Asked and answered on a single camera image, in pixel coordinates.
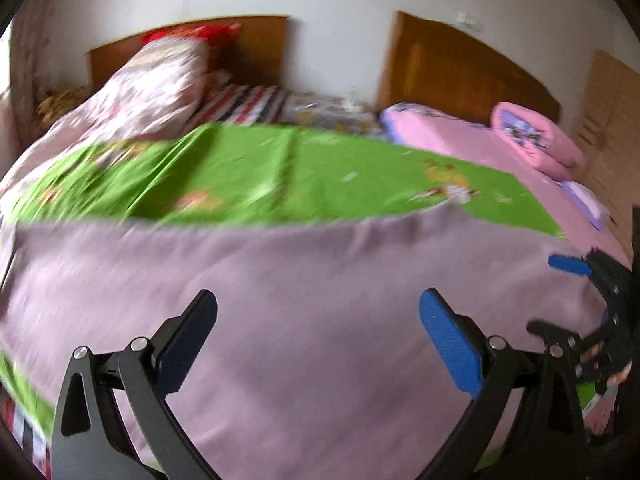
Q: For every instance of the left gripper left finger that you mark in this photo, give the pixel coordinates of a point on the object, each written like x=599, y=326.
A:
x=113, y=421

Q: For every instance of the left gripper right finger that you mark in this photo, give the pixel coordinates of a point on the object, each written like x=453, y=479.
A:
x=547, y=437

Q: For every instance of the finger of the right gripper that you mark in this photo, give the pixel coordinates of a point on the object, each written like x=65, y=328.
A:
x=572, y=265
x=569, y=342

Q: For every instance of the lilac fleece pants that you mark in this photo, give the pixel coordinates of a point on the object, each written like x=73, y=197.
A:
x=318, y=366

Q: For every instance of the pink bed sheet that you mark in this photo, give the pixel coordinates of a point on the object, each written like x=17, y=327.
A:
x=500, y=159

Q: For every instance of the folded lilac cloth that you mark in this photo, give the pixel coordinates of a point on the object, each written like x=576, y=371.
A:
x=595, y=212

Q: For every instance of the rolled pink blanket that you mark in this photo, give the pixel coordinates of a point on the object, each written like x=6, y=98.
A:
x=538, y=140

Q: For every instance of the beige wooden wardrobe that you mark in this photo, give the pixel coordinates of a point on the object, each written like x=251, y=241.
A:
x=607, y=132

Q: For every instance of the right wooden headboard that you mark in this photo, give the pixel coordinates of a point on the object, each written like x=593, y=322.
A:
x=435, y=64

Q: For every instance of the wooden headboard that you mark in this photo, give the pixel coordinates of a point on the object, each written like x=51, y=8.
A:
x=255, y=56
x=435, y=64

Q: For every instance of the floral nightstand cover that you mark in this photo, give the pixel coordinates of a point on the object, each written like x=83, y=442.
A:
x=314, y=111

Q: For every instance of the green cartoon bed sheet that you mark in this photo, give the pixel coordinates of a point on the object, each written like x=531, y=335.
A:
x=261, y=177

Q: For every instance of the brown patterned blanket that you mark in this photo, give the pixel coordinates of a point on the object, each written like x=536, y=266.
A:
x=58, y=104

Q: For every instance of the pink patterned quilt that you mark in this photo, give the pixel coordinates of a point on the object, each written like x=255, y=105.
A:
x=151, y=97

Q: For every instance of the plaid checked sheet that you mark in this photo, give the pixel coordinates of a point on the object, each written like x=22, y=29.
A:
x=240, y=105

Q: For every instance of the left wooden headboard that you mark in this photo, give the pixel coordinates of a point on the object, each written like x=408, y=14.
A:
x=255, y=56

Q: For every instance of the floral curtain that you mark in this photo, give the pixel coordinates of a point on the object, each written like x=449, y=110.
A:
x=29, y=42

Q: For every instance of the red embroidered pillow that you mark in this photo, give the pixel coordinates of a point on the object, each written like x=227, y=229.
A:
x=217, y=37

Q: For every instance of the wall socket plate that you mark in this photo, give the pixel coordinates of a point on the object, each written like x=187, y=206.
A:
x=468, y=22

